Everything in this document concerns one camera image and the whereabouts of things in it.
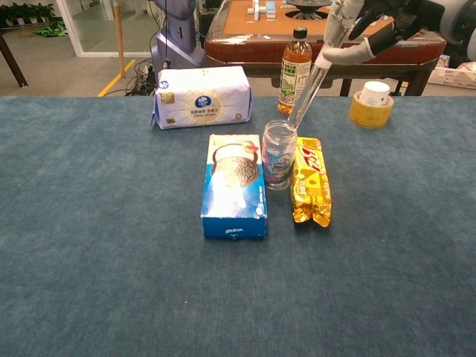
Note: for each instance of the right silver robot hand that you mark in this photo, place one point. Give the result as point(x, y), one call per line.
point(409, 18)

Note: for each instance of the clear white-capped tube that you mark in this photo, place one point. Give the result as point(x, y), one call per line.
point(308, 93)

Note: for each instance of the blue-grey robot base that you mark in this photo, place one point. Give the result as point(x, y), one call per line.
point(178, 44)

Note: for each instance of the white plastic basket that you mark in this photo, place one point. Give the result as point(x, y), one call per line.
point(451, 77)

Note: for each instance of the white paper cup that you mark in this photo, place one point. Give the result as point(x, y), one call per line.
point(375, 93)

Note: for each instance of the black mahjong table centre dial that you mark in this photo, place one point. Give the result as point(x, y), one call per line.
point(308, 7)

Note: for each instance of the amber tea bottle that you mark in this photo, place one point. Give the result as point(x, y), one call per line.
point(294, 59)

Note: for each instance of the blue white mahjong tile cluster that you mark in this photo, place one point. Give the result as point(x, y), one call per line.
point(262, 9)

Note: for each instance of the brown mahjong table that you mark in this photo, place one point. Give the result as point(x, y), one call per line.
point(253, 48)

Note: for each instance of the yellow snack packet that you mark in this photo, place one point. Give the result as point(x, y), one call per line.
point(310, 186)

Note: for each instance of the clear glass jar cartoon print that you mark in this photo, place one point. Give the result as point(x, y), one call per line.
point(279, 169)

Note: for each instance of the white tissue pack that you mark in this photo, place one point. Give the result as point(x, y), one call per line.
point(202, 100)

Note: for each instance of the blue cookie box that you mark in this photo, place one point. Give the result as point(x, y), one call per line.
point(234, 186)

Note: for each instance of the wooden pole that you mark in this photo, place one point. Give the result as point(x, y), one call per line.
point(119, 41)

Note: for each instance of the green cloth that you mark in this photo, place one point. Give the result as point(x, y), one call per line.
point(52, 29)

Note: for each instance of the blue table mat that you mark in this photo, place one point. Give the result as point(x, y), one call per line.
point(111, 223)

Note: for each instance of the potted green plants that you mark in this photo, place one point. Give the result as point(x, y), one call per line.
point(26, 13)

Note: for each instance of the dark table leg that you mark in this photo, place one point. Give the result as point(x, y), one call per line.
point(13, 59)

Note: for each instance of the white glass partition frame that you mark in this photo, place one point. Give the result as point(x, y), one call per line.
point(70, 33)

